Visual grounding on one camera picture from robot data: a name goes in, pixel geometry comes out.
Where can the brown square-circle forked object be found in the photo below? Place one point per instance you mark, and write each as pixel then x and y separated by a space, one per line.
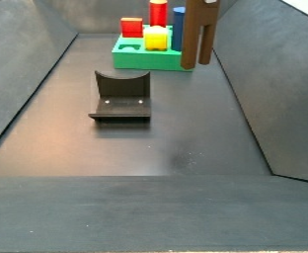
pixel 200 21

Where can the black fixture stand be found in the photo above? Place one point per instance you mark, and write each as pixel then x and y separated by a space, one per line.
pixel 124 97

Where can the green block base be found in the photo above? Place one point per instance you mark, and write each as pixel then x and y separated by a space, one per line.
pixel 131 56

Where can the yellow rounded block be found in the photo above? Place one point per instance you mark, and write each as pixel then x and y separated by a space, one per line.
pixel 155 37

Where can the red cube block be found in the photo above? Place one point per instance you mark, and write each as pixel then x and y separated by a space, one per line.
pixel 132 27

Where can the blue hexagonal column block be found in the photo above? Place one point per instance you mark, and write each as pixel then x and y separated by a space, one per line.
pixel 178 23

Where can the red cylinder block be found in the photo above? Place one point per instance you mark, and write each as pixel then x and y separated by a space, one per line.
pixel 158 12

